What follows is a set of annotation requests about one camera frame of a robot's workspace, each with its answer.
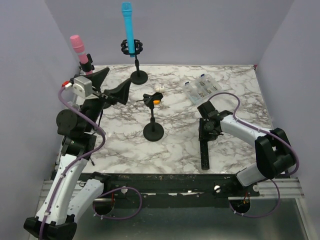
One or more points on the clear plastic screw box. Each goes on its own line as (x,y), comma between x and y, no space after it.
(201,89)

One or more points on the black speckled microphone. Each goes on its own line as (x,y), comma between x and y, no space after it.
(203,143)

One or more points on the white earbud case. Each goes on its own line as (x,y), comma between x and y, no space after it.
(159,88)

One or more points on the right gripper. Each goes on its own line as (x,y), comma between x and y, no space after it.
(211,136)

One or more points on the black front mounting rail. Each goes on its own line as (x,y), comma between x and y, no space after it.
(162,191)

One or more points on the black clip stand for pink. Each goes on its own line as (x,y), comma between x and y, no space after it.
(86,63)

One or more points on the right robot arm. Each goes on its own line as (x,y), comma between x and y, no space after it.
(272,147)

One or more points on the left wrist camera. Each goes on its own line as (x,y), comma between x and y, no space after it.
(80,86)

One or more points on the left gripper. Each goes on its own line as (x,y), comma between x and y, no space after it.
(119,93)

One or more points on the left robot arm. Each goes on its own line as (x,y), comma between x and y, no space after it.
(84,101)

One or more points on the pink microphone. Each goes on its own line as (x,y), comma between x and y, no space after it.
(77,44)

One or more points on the blue microphone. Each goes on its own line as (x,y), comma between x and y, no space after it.
(126,10)

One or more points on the black round base clip stand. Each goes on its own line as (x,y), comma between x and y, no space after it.
(153,131)

